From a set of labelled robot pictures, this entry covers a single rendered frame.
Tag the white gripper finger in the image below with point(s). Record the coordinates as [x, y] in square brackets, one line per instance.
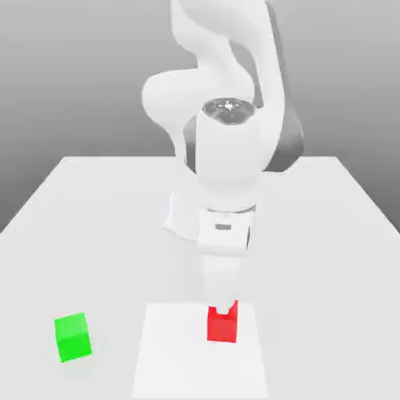
[224, 307]

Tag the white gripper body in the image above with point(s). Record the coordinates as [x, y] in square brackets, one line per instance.
[220, 275]

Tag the small red cube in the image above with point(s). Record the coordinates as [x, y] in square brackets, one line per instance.
[222, 329]

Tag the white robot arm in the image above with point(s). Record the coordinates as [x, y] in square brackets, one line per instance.
[228, 156]

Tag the small green cube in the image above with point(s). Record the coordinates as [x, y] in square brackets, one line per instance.
[73, 339]

